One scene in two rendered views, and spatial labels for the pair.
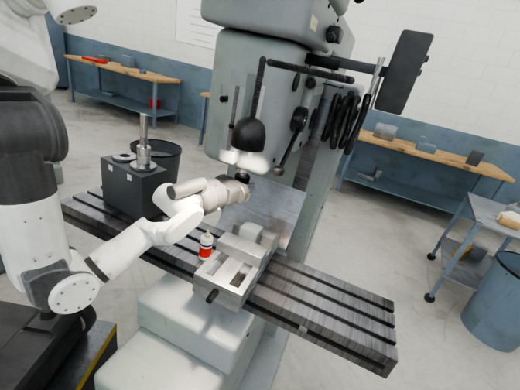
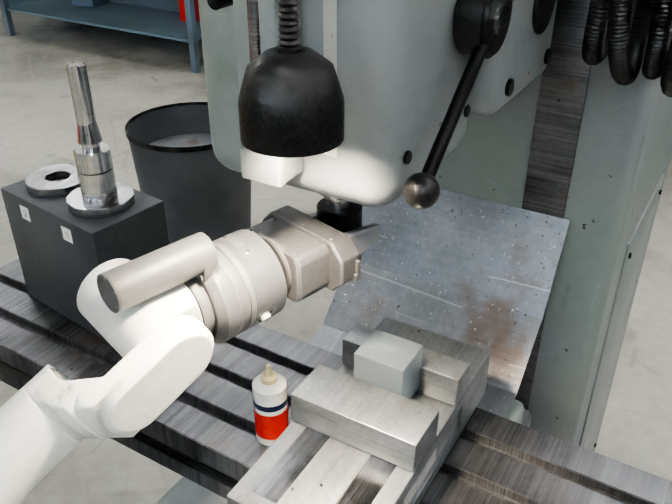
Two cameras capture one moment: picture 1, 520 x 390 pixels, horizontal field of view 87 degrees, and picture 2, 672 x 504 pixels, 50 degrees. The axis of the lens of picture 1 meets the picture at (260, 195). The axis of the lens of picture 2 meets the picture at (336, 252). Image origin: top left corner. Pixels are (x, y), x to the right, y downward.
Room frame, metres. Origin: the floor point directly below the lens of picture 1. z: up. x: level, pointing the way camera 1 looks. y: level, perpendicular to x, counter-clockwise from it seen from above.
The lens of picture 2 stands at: (0.12, -0.10, 1.60)
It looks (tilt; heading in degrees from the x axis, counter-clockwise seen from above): 31 degrees down; 14
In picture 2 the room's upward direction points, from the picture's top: straight up
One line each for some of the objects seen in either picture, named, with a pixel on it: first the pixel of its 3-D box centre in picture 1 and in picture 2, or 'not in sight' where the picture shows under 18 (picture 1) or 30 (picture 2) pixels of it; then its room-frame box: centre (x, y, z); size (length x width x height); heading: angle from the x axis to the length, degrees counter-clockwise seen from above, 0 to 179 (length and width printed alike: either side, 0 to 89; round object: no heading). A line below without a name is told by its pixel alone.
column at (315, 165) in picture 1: (274, 220); (497, 298); (1.35, -0.11, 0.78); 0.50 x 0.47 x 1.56; 164
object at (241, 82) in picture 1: (235, 119); (268, 52); (0.65, 0.10, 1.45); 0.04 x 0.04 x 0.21; 74
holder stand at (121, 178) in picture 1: (134, 183); (90, 246); (0.92, 0.48, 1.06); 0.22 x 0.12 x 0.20; 66
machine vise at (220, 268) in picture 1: (243, 253); (373, 424); (0.71, 0.01, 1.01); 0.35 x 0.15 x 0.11; 164
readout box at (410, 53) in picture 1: (401, 75); not in sight; (0.95, -0.34, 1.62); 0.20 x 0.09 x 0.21; 164
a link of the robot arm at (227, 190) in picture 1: (219, 193); (272, 266); (0.68, 0.11, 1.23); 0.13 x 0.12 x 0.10; 58
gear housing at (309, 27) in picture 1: (278, 17); not in sight; (0.80, 0.05, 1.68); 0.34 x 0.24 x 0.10; 164
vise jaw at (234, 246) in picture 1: (241, 249); (363, 415); (0.69, 0.02, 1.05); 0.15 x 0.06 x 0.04; 74
